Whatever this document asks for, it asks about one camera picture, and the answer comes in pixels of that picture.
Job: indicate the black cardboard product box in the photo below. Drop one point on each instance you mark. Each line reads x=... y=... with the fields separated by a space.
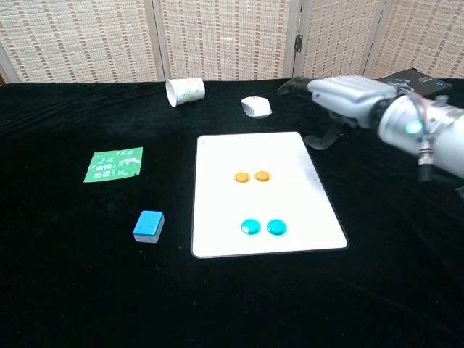
x=427 y=80

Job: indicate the woven bamboo folding screen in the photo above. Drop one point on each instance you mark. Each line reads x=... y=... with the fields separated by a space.
x=224 y=36

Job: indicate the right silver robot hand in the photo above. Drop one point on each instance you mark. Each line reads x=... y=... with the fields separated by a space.
x=348 y=96

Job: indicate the black velvet tablecloth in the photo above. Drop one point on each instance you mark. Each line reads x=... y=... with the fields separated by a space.
x=72 y=290

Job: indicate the cyan button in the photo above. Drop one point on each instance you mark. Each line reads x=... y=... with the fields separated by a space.
x=250 y=226
x=277 y=227

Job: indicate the white computer mouse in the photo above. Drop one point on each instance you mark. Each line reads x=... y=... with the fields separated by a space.
x=256 y=107

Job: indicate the black screen hinge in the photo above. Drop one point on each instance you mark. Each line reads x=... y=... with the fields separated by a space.
x=298 y=43

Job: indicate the green tea packet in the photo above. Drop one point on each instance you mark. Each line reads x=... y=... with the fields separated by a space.
x=114 y=165

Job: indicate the white mouse pad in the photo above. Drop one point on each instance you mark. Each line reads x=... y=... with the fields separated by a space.
x=224 y=203

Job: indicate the blue white mahjong tile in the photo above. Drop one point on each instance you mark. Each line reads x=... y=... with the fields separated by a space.
x=148 y=225

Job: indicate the white paper cup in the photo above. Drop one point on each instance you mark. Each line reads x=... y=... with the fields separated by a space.
x=185 y=91

